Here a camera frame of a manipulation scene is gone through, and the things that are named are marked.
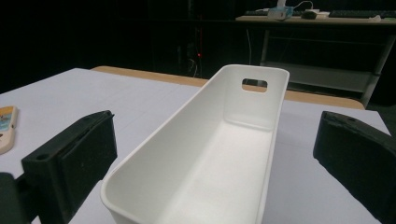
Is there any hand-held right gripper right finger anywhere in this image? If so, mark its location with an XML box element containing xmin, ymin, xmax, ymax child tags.
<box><xmin>312</xmin><ymin>110</ymin><xmax>396</xmax><ymax>224</ymax></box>

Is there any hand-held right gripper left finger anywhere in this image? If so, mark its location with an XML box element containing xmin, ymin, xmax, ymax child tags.
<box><xmin>21</xmin><ymin>110</ymin><xmax>119</xmax><ymax>224</ymax></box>

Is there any beige cartoon print toy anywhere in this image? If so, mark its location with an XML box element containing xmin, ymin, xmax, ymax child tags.
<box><xmin>0</xmin><ymin>105</ymin><xmax>19</xmax><ymax>155</ymax></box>

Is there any white plastic bin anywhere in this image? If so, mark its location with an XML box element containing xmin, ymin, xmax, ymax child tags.
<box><xmin>100</xmin><ymin>63</ymin><xmax>290</xmax><ymax>224</ymax></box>

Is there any white paper sheet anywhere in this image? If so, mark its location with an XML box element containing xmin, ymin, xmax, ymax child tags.
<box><xmin>0</xmin><ymin>67</ymin><xmax>391</xmax><ymax>224</ymax></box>

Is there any white metal stand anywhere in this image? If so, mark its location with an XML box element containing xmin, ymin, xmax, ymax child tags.
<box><xmin>234</xmin><ymin>14</ymin><xmax>396</xmax><ymax>108</ymax></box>

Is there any black computer mouse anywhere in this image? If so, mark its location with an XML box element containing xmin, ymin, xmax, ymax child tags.
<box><xmin>301</xmin><ymin>10</ymin><xmax>318</xmax><ymax>21</ymax></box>

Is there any light blue tissue box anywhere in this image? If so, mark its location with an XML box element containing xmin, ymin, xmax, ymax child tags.
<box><xmin>266</xmin><ymin>6</ymin><xmax>294</xmax><ymax>21</ymax></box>

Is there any white cable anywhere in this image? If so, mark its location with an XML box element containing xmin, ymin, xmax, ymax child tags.
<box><xmin>292</xmin><ymin>0</ymin><xmax>316</xmax><ymax>12</ymax></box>

